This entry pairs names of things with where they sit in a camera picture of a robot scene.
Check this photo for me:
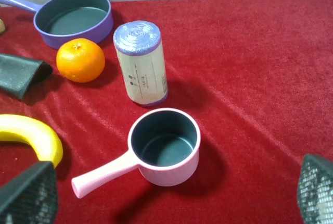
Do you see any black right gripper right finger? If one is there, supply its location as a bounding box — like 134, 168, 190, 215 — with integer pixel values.
297, 154, 332, 223

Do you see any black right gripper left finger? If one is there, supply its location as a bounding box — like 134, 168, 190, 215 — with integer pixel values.
1, 161, 58, 223

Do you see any purple trash bag roll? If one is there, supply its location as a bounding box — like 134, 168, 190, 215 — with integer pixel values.
113, 20, 168, 106

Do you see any yellow banana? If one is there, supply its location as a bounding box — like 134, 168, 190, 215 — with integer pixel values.
1, 114, 63, 167

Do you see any black folded pouch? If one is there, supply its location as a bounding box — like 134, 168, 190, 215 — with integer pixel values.
1, 54, 53, 100

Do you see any red velvet tablecloth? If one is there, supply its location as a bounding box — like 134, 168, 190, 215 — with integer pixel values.
1, 0, 332, 223

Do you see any orange mandarin fruit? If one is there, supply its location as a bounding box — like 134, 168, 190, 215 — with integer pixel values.
56, 38, 106, 83

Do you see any purple frying pan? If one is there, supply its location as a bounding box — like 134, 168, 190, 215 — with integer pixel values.
1, 0, 113, 49

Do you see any pink saucepan with handle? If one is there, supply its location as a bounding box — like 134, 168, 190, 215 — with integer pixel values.
71, 108, 201, 198

